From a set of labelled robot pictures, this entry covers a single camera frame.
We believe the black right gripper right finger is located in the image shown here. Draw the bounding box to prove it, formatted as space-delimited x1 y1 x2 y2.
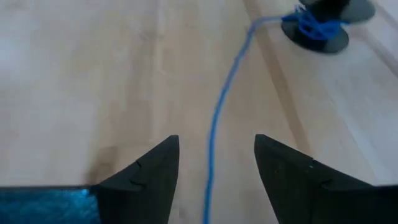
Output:
254 133 398 224

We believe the long thin blue cord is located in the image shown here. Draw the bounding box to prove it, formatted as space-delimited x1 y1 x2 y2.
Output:
201 2 351 224

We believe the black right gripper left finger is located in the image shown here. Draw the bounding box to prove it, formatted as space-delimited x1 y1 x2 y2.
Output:
93 134 180 224

